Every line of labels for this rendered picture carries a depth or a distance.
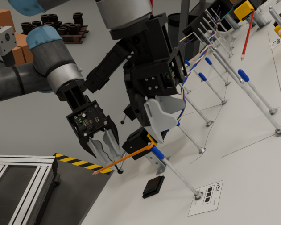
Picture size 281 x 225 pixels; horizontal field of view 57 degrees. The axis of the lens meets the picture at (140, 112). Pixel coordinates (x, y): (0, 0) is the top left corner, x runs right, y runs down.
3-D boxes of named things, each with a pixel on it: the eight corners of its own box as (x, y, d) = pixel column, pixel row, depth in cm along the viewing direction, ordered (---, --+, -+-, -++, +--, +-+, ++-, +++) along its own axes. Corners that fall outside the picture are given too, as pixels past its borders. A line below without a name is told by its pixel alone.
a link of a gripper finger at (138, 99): (146, 130, 42) (130, 78, 40) (138, 131, 43) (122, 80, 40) (157, 118, 46) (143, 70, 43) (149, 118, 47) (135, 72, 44)
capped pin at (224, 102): (228, 101, 55) (202, 70, 53) (222, 106, 55) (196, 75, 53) (226, 99, 56) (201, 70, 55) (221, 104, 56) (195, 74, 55)
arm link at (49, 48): (53, 39, 67) (57, 18, 59) (74, 76, 66) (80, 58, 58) (22, 48, 63) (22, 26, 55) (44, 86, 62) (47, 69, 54)
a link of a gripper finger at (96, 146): (104, 179, 53) (82, 140, 54) (106, 176, 59) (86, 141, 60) (117, 171, 54) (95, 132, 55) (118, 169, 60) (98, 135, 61)
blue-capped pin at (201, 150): (200, 150, 47) (168, 115, 46) (206, 147, 46) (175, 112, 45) (198, 155, 46) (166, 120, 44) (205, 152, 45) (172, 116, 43)
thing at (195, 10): (184, 27, 133) (186, 14, 129) (197, 12, 161) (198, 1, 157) (253, 35, 123) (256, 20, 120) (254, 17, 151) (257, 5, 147)
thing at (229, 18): (246, 15, 113) (226, -11, 110) (244, 26, 99) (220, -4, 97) (233, 25, 117) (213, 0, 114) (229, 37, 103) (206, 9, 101)
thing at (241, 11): (254, 8, 75) (247, -1, 74) (252, 10, 73) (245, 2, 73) (241, 17, 78) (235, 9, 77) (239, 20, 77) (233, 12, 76)
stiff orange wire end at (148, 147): (95, 172, 47) (92, 170, 47) (156, 143, 35) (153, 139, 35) (91, 178, 46) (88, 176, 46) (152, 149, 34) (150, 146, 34)
